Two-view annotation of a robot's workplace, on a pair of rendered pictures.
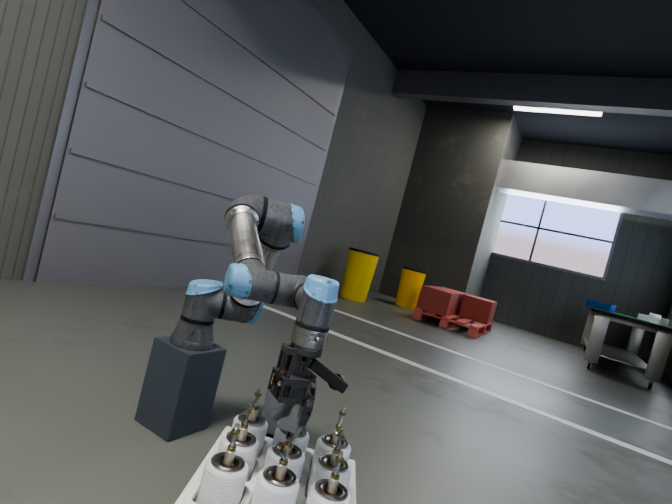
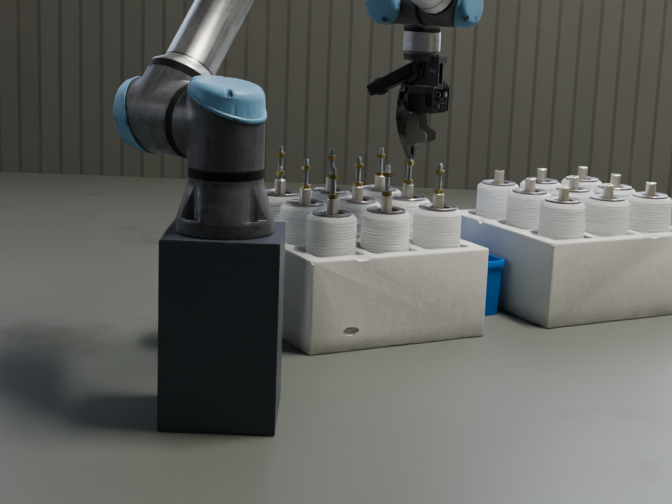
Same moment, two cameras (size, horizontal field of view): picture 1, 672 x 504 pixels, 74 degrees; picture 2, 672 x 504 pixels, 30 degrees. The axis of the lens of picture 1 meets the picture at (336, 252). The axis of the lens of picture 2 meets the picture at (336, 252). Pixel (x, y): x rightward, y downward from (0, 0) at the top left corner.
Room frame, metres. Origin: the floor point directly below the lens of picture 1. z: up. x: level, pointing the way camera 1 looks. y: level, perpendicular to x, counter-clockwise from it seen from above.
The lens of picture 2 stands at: (2.33, 2.16, 0.68)
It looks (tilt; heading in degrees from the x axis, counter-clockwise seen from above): 12 degrees down; 241
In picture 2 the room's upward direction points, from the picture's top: 2 degrees clockwise
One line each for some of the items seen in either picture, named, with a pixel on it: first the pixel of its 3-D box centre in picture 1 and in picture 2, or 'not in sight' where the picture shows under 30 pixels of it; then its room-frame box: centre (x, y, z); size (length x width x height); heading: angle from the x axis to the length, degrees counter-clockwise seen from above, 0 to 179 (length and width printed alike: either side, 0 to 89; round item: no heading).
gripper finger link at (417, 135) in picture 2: (283, 415); (414, 136); (0.96, 0.02, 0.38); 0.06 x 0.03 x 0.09; 119
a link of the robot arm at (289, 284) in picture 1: (296, 292); (401, 4); (1.04, 0.07, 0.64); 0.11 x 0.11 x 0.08; 23
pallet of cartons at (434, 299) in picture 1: (457, 309); not in sight; (6.21, -1.86, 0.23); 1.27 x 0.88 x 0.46; 154
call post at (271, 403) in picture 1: (269, 429); not in sight; (1.37, 0.06, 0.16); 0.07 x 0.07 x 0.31; 89
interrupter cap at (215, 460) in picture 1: (228, 462); (437, 207); (0.96, 0.12, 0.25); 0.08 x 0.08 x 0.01
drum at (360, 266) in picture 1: (358, 275); not in sight; (6.26, -0.39, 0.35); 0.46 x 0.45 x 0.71; 151
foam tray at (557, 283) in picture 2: not in sight; (567, 260); (0.53, 0.01, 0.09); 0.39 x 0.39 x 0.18; 89
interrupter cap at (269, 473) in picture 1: (279, 476); (407, 198); (0.96, 0.00, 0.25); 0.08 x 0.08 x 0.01
